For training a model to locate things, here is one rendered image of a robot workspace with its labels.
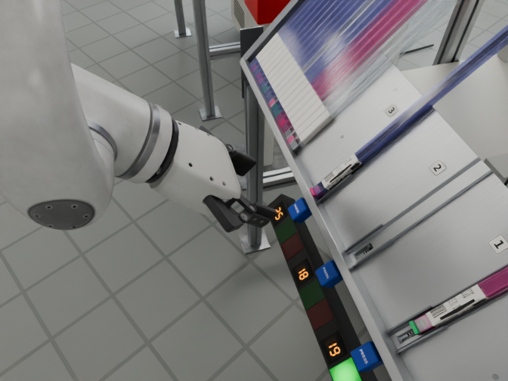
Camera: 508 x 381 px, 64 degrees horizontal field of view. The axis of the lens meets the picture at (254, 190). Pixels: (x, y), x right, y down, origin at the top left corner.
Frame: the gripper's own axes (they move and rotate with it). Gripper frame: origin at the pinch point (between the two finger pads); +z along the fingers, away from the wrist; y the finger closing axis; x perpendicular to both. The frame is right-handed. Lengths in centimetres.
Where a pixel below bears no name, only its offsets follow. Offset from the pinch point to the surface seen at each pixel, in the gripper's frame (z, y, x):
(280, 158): 76, -74, -32
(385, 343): 8.0, 22.2, 3.5
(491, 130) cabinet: 50, -14, 27
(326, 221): 8.8, 5.1, 3.5
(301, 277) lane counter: 11.1, 8.3, -5.0
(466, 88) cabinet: 52, -28, 30
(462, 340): 10.2, 24.9, 10.2
